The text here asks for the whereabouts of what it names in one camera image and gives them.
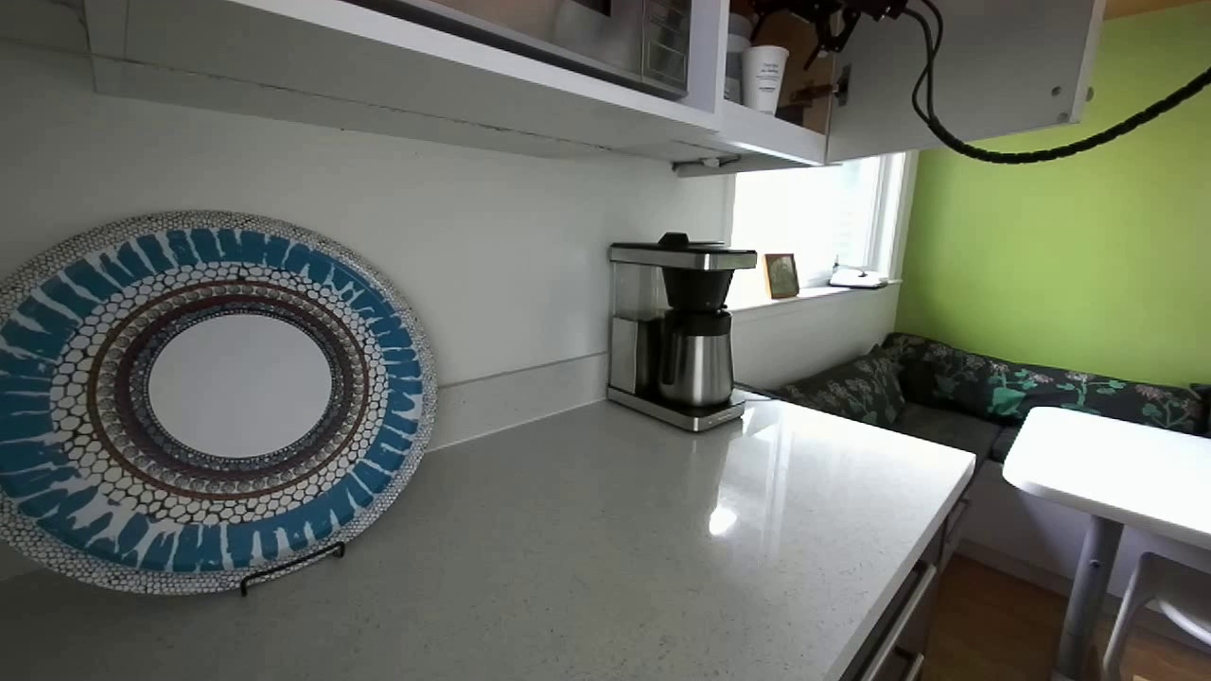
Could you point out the white paper cup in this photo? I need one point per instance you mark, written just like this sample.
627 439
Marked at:
762 78

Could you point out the white cabinet door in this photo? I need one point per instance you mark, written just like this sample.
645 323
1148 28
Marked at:
1002 67

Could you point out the robot arm with red wrist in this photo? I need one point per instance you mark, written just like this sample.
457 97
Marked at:
839 20

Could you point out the silver under cabinet light bar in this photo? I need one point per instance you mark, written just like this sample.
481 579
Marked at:
725 165

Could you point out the glass front cabinet door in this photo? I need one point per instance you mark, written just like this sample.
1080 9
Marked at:
632 42

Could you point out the brown items in cabinet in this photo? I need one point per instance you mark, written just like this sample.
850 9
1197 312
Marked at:
811 73

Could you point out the stainless steel coffee maker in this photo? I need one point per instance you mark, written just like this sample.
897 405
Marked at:
670 329

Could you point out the white object on windowsill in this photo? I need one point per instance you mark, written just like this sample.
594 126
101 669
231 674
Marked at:
858 279

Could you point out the floral dark bench cushion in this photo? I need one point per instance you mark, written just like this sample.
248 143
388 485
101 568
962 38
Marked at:
907 369

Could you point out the blue white decorative plate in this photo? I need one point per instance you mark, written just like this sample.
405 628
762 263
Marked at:
202 396

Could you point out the small white side table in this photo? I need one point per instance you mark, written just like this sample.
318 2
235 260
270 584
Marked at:
1118 476

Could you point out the small wooden picture frame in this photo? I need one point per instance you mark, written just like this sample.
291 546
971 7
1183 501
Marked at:
780 275

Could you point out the black wire plate stand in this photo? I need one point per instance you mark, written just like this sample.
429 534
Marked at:
289 567

